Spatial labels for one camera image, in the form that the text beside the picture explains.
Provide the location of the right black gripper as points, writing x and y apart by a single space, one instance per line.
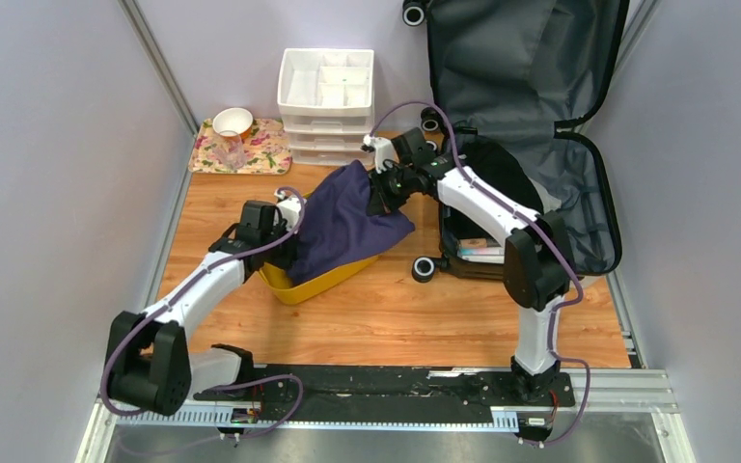
382 201

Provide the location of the black garment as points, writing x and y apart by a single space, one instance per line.
498 168

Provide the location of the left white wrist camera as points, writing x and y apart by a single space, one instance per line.
289 209

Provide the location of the clear drinking glass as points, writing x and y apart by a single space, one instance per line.
232 154

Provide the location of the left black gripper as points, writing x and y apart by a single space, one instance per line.
288 259

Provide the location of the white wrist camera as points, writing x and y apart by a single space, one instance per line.
383 151
289 209

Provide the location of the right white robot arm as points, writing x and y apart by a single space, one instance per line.
536 271

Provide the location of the small brown box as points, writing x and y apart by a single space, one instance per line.
477 243

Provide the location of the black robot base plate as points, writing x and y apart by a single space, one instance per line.
396 395

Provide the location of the floral serving tray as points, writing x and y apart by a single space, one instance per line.
266 148

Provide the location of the navy blue garment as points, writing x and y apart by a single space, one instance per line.
336 229

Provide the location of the white flat box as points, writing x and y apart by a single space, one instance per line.
483 259

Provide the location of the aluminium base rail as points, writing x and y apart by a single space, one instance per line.
538 414

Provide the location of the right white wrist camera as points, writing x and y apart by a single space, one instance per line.
383 151

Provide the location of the white orange bowl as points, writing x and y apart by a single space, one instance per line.
233 122

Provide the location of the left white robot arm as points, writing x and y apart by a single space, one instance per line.
148 365

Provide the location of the white black space suitcase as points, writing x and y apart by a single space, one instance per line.
526 75

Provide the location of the white plastic drawer organizer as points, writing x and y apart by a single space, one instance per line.
325 98

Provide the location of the yellow plastic basket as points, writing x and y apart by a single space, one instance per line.
282 288

